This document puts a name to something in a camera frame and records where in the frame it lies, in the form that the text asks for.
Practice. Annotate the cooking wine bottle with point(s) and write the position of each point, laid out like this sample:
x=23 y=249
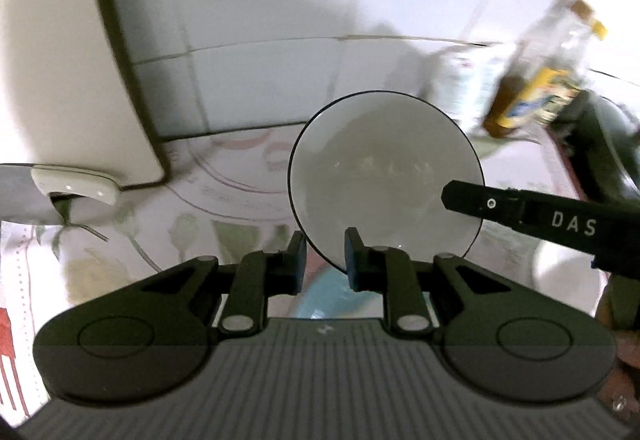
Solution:
x=530 y=90

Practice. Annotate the large ribbed white bowl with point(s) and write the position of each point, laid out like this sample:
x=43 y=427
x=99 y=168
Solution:
x=565 y=280

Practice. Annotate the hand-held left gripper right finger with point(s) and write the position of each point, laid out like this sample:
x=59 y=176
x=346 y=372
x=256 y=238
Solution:
x=351 y=265

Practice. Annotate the dark pot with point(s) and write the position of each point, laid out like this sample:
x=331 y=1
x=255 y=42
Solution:
x=600 y=145

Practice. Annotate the white appliance with black edge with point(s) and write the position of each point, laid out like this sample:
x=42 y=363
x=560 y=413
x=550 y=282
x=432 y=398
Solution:
x=60 y=45

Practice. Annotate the white plate with black rim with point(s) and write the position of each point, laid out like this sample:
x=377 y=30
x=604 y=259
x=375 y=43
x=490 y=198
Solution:
x=380 y=160

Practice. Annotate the white salt bag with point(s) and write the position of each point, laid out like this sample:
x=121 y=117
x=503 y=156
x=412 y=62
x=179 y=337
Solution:
x=470 y=80

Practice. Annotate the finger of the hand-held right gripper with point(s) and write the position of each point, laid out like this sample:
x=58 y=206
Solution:
x=480 y=202

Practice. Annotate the floral tablecloth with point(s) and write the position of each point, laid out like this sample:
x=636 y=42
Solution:
x=150 y=240

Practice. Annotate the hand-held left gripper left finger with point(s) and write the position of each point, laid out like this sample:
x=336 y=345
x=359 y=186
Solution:
x=299 y=265

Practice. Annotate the person's right hand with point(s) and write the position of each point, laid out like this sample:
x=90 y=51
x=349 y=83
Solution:
x=627 y=370

